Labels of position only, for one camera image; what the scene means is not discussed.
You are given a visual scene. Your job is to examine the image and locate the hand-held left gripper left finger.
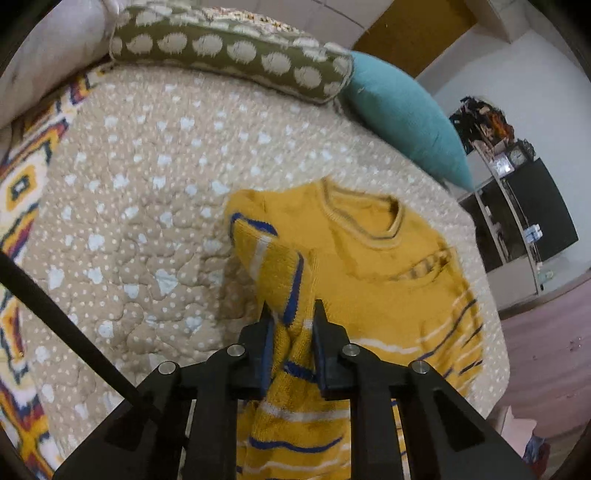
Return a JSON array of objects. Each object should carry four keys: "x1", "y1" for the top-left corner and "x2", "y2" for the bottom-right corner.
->
[{"x1": 53, "y1": 314, "x2": 278, "y2": 480}]

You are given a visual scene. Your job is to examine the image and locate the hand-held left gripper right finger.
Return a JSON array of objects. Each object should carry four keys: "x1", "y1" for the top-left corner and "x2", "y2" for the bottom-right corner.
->
[{"x1": 311, "y1": 299, "x2": 539, "y2": 480}]

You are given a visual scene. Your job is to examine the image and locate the yellow striped knit sweater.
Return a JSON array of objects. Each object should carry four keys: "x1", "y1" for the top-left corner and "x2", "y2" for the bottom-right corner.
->
[{"x1": 224, "y1": 180, "x2": 485, "y2": 480}]

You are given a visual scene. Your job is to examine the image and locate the beige dotted quilt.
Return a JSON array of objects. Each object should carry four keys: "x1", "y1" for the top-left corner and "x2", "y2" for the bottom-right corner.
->
[{"x1": 14, "y1": 60, "x2": 511, "y2": 480}]

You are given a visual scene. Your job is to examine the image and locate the white TV cabinet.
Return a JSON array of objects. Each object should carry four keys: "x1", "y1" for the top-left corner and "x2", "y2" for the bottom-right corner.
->
[{"x1": 457, "y1": 150, "x2": 557, "y2": 319}]

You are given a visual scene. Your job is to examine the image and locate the pink cloth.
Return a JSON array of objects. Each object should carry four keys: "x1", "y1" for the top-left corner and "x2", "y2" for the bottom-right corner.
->
[{"x1": 499, "y1": 405, "x2": 537, "y2": 459}]

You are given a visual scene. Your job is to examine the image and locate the black rod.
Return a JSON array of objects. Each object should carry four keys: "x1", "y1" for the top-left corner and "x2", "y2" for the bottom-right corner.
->
[{"x1": 0, "y1": 251, "x2": 160, "y2": 414}]

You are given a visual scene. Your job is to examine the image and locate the teal pillow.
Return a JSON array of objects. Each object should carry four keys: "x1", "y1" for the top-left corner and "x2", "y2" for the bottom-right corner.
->
[{"x1": 342, "y1": 51, "x2": 475, "y2": 192}]

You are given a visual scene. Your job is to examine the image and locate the black television screen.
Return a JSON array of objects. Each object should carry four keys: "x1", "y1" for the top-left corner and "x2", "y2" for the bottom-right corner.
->
[{"x1": 505, "y1": 157, "x2": 579, "y2": 264}]

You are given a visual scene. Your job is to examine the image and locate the pile of dark clutter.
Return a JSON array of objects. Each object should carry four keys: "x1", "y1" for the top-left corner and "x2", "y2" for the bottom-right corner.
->
[{"x1": 450, "y1": 95, "x2": 515, "y2": 154}]

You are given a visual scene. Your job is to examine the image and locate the geometric patterned fleece blanket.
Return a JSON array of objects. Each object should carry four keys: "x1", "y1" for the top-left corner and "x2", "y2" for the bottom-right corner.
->
[{"x1": 0, "y1": 69, "x2": 116, "y2": 480}]

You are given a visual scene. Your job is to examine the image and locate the green bolster pillow white spots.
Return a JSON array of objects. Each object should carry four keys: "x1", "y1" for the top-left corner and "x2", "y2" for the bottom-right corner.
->
[{"x1": 110, "y1": 4, "x2": 354, "y2": 104}]

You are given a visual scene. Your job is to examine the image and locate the brown wooden door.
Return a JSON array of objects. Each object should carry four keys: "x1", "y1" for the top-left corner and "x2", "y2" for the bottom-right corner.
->
[{"x1": 353, "y1": 0, "x2": 476, "y2": 79}]

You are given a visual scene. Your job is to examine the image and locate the white glossy wardrobe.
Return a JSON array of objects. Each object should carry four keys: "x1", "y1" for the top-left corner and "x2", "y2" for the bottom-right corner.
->
[{"x1": 314, "y1": 0, "x2": 398, "y2": 49}]

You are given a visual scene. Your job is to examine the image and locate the pink floral plush blanket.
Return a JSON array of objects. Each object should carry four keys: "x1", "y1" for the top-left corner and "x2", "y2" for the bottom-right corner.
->
[{"x1": 0, "y1": 0, "x2": 121, "y2": 132}]

